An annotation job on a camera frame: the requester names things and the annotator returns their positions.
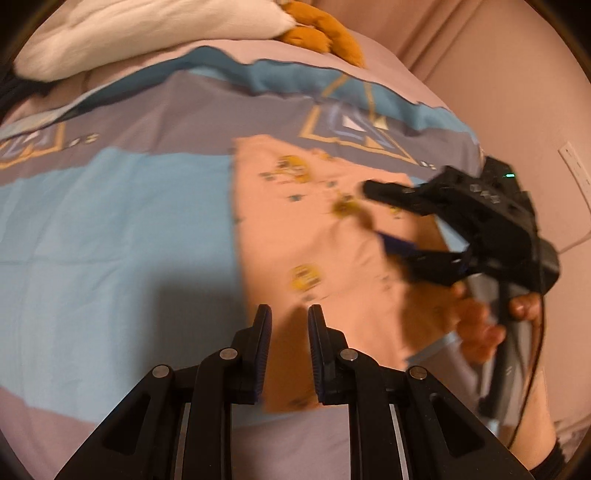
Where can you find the pink curtain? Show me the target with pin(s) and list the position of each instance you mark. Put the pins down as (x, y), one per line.
(438, 27)

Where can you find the white goose plush toy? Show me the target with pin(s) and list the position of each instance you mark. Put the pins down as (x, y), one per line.
(152, 27)

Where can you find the blue grey printed blanket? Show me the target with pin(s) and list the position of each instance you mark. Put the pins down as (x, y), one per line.
(115, 221)

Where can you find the white wall outlet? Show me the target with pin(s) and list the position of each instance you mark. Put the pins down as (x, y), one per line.
(577, 168)

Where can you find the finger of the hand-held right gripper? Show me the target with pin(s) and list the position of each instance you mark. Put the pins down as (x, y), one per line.
(397, 197)
(425, 265)

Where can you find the pink printed long-sleeve shirt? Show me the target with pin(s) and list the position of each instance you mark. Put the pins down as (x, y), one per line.
(323, 221)

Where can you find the person's right hand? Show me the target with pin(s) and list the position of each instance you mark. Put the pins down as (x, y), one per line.
(478, 327)

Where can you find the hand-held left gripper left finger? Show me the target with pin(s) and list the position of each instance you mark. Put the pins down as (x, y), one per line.
(244, 360)

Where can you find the person's right forearm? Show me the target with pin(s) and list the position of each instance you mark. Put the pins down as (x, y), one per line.
(538, 415)

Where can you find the mauve bed sheet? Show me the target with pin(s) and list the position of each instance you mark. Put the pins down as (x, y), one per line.
(286, 443)

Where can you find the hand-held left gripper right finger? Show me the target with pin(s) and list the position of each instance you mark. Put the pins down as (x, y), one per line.
(330, 360)

